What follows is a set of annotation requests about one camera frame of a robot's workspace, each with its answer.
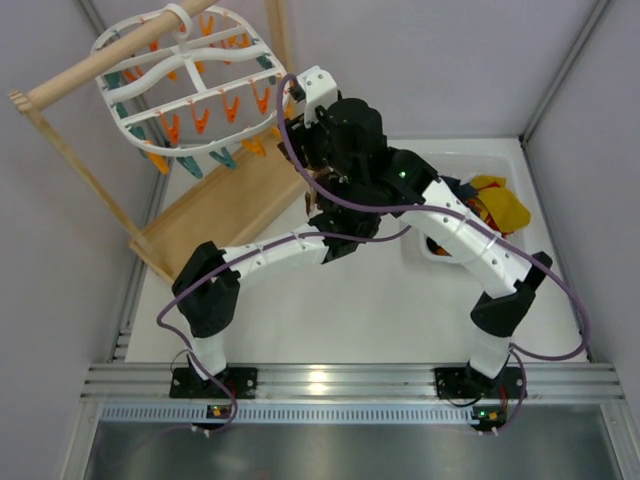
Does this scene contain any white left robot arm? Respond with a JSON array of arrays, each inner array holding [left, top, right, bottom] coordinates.
[[171, 199, 381, 381]]

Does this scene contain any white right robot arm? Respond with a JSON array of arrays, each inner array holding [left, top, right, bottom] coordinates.
[[277, 98, 552, 381]]

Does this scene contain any large mustard yellow sock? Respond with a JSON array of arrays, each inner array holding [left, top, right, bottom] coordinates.
[[469, 175, 531, 236]]

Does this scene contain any brown striped sock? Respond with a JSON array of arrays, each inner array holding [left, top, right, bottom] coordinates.
[[294, 146, 340, 218]]

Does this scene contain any white round clip hanger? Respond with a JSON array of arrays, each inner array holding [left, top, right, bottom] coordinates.
[[96, 6, 286, 167]]

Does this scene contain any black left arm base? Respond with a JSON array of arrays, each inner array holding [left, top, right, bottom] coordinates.
[[169, 367, 259, 401]]

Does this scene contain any aluminium mounting rail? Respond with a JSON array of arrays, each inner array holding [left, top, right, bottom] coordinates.
[[81, 363, 625, 424]]

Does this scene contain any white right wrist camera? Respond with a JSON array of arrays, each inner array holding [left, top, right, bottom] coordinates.
[[296, 65, 338, 128]]

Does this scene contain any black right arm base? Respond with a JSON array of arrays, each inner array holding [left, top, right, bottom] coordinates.
[[434, 366, 524, 400]]

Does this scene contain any wooden drying rack stand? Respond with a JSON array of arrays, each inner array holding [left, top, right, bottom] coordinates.
[[10, 1, 304, 282]]

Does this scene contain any white plastic basket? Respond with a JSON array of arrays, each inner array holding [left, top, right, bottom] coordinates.
[[420, 152, 541, 253]]

